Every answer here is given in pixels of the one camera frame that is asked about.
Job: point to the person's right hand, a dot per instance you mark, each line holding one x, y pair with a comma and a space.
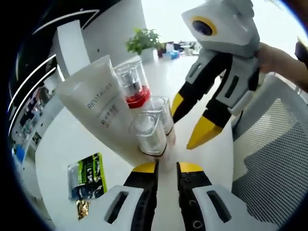
279, 61

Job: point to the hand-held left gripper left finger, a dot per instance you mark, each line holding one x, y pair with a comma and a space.
144, 192

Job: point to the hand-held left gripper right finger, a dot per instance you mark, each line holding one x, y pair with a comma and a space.
192, 187

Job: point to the blue tissue pack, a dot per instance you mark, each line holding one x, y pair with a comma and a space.
170, 55

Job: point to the green black skincare sachet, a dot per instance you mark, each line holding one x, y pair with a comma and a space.
89, 175

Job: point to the small plant red pot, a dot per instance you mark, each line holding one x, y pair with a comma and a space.
160, 51

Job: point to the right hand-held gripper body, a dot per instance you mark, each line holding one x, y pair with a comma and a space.
228, 29

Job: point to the gold skincare sachet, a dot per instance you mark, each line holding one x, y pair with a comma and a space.
83, 209

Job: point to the small white skincare bottle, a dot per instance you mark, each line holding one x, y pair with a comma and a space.
149, 134
166, 106

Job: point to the green plant white pot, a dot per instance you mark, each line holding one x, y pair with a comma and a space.
142, 41

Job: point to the large white skincare tube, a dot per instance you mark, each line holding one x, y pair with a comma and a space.
96, 108

